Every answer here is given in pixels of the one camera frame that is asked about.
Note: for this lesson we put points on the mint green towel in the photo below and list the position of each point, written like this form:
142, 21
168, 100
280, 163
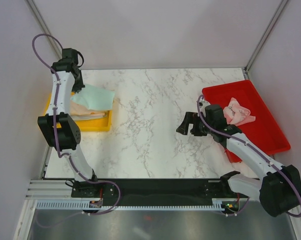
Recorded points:
94, 98

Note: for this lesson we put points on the right aluminium frame post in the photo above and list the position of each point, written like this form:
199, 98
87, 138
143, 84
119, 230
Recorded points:
266, 34

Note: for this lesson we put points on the slotted cable duct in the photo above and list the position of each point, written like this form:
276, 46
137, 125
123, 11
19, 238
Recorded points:
88, 205

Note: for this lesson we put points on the left aluminium frame post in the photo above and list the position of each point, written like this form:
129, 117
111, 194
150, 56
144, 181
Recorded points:
45, 32

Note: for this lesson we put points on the pink printed towel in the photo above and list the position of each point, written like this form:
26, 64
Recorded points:
236, 114

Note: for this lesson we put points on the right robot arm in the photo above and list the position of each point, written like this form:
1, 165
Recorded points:
277, 188

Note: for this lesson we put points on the aluminium frame post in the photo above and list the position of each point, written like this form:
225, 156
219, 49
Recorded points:
45, 32
266, 34

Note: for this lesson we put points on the red plastic tray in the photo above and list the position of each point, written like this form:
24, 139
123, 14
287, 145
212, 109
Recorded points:
264, 132

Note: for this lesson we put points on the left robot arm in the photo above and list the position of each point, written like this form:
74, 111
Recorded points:
67, 143

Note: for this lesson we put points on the yellow plastic tray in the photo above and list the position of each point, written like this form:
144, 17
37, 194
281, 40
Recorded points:
100, 122

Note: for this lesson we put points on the aluminium frame rail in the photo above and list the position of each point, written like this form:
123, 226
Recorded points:
67, 188

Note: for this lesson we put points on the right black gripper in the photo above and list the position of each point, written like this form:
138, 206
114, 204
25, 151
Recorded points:
190, 118

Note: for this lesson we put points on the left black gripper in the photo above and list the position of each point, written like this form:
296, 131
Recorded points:
78, 87

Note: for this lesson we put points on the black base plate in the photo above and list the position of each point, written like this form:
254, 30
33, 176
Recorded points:
160, 199

